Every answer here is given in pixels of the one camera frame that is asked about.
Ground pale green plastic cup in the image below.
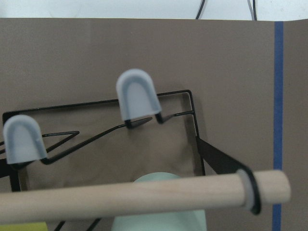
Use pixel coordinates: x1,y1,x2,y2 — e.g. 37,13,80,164
111,172,207,231

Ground yellow plastic cup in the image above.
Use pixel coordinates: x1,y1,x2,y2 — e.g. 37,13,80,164
0,222,48,231

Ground wooden rack handle rod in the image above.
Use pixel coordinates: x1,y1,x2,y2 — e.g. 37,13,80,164
0,170,292,220

